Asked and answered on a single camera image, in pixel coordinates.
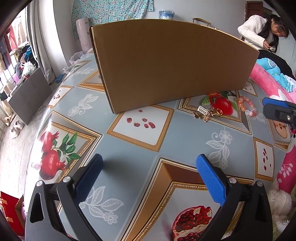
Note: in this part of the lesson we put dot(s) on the white shoe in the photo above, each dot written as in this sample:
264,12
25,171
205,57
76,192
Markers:
19,125
14,132

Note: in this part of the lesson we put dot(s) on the grey curtain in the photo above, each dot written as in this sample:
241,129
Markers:
46,34

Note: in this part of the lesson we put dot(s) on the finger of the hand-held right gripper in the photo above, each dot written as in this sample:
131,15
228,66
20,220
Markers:
277,113
275,102

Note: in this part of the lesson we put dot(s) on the large brown cardboard box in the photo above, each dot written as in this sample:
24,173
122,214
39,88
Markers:
173,64

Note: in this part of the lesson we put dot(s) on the grey cabinet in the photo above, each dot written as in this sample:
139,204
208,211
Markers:
30,97

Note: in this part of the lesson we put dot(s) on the blue cartoon blanket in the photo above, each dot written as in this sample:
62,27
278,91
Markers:
266,63

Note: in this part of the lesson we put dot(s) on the pink floral blanket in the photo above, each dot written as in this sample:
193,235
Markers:
266,78

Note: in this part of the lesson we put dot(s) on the red gift bag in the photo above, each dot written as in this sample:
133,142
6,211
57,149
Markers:
9,208

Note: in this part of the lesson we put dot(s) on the pile of clothes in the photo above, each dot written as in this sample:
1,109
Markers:
25,62

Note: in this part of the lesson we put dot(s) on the pink rolled mat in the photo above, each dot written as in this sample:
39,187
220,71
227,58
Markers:
82,34

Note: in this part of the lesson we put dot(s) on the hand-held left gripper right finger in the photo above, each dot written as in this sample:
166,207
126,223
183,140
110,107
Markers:
211,180

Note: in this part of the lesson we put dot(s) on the small open brown box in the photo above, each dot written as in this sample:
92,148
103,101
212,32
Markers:
20,210

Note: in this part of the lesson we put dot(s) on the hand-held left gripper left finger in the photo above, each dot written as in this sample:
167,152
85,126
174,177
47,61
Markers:
89,180

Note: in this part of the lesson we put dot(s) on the fruit print tablecloth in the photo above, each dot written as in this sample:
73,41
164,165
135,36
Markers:
185,139

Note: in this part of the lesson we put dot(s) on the white plastic bag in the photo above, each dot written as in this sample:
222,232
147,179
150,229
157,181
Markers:
76,58

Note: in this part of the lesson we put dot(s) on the brown door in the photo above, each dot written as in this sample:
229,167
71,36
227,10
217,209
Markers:
253,9

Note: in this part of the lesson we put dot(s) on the white fleece blanket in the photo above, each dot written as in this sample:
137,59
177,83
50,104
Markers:
279,204

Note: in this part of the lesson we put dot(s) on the green fuzzy cloth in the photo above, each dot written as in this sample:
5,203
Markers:
279,229

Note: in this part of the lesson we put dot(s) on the teal floral wall cloth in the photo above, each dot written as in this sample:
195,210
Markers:
104,11

